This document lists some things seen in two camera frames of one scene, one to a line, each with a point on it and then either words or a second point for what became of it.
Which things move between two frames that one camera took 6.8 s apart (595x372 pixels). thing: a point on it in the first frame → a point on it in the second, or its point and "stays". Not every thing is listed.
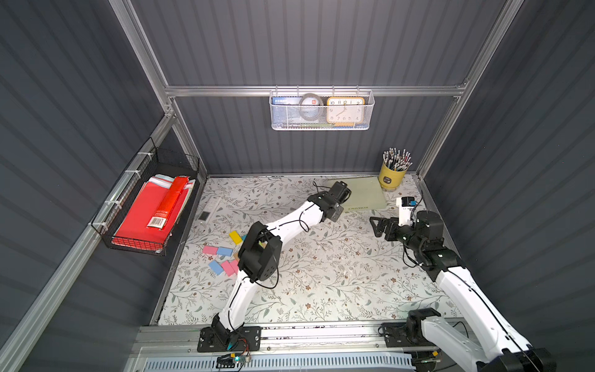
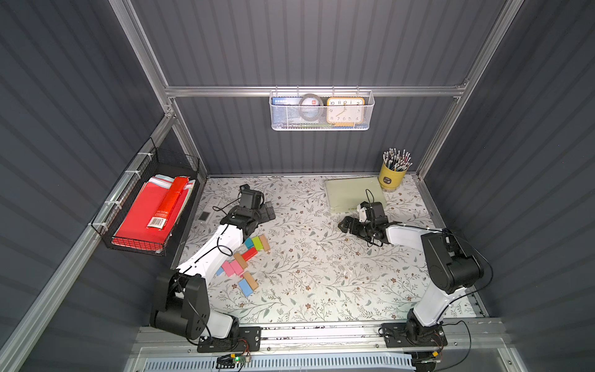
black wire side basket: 142,211 stays
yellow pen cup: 393,169 stays
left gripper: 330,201 → 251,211
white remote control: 208,210 stays
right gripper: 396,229 → 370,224
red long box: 173,193 stays
